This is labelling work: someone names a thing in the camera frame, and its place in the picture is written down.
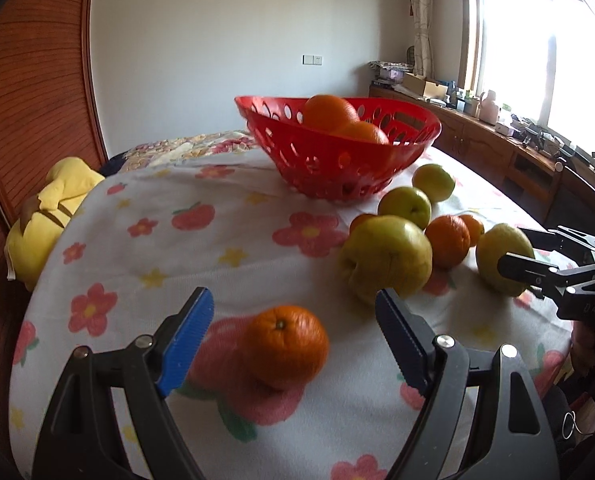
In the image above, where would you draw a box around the cardboard box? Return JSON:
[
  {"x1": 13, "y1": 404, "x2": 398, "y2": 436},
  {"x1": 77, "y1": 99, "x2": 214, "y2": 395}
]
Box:
[{"x1": 401, "y1": 72, "x2": 451, "y2": 101}]

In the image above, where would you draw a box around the white floral tablecloth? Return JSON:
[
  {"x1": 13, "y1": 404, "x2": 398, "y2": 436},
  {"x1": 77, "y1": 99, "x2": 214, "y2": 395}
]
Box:
[{"x1": 8, "y1": 147, "x2": 575, "y2": 480}]

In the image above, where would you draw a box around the yellow-green pear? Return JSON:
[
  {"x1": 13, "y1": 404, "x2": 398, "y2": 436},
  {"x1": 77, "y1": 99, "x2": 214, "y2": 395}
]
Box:
[{"x1": 475, "y1": 223, "x2": 537, "y2": 297}]

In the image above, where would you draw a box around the large green apple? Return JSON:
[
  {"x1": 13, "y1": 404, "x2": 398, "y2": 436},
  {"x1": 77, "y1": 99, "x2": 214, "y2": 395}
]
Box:
[{"x1": 338, "y1": 215, "x2": 434, "y2": 306}]

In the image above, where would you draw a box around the white plastic bottle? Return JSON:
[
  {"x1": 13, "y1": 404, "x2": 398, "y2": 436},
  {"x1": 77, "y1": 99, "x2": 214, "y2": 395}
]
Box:
[{"x1": 479, "y1": 90, "x2": 501, "y2": 126}]

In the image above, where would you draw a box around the black device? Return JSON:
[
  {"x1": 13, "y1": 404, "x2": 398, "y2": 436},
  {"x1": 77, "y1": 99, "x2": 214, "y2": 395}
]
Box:
[{"x1": 520, "y1": 120, "x2": 553, "y2": 150}]

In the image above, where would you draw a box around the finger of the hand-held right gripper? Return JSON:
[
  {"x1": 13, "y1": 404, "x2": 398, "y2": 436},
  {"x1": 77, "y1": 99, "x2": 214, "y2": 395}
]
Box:
[
  {"x1": 520, "y1": 226, "x2": 595, "y2": 263},
  {"x1": 497, "y1": 253, "x2": 595, "y2": 301}
]

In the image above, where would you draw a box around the small orange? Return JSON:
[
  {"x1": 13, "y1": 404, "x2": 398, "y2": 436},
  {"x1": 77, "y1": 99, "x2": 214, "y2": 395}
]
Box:
[
  {"x1": 457, "y1": 213, "x2": 485, "y2": 248},
  {"x1": 348, "y1": 213, "x2": 378, "y2": 236}
]

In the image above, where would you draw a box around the red perforated plastic basket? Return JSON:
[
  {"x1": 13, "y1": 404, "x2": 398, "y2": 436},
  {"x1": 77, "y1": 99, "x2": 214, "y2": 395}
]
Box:
[{"x1": 234, "y1": 94, "x2": 442, "y2": 204}]

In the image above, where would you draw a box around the person's right hand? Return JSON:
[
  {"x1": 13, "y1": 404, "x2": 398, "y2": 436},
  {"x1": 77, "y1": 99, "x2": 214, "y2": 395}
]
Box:
[{"x1": 571, "y1": 321, "x2": 595, "y2": 376}]

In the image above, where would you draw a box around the floral bed blanket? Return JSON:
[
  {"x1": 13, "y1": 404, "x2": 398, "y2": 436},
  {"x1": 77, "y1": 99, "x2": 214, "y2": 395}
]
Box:
[{"x1": 102, "y1": 130, "x2": 263, "y2": 177}]

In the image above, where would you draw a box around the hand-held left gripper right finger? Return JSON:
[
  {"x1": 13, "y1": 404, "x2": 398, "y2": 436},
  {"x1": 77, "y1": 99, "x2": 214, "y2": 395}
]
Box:
[{"x1": 375, "y1": 287, "x2": 561, "y2": 480}]

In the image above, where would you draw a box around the large orange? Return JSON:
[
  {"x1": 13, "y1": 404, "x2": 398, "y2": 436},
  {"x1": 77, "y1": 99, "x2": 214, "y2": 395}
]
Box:
[
  {"x1": 330, "y1": 120, "x2": 391, "y2": 146},
  {"x1": 303, "y1": 94, "x2": 359, "y2": 133}
]

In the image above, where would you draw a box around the wooden cabinet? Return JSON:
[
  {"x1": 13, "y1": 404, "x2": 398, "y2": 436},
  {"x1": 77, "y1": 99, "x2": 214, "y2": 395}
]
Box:
[{"x1": 369, "y1": 85, "x2": 595, "y2": 226}]

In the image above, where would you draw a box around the yellow plush toy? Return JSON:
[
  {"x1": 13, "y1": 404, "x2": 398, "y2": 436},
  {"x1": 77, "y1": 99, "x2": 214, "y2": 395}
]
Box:
[{"x1": 5, "y1": 156, "x2": 106, "y2": 293}]

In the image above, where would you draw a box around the window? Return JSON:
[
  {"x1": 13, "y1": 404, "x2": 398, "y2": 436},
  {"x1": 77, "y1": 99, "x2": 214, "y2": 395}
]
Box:
[{"x1": 460, "y1": 0, "x2": 595, "y2": 161}]

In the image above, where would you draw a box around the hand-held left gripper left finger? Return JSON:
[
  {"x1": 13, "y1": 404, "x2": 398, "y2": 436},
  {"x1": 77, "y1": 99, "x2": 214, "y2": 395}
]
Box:
[{"x1": 32, "y1": 287, "x2": 214, "y2": 480}]

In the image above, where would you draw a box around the folded floral cloth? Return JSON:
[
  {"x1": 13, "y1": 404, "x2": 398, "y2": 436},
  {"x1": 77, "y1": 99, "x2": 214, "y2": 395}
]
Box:
[{"x1": 369, "y1": 60, "x2": 413, "y2": 73}]

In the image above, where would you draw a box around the patterned curtain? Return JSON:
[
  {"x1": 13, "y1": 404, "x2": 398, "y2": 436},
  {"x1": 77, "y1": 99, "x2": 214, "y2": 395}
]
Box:
[{"x1": 402, "y1": 0, "x2": 435, "y2": 78}]

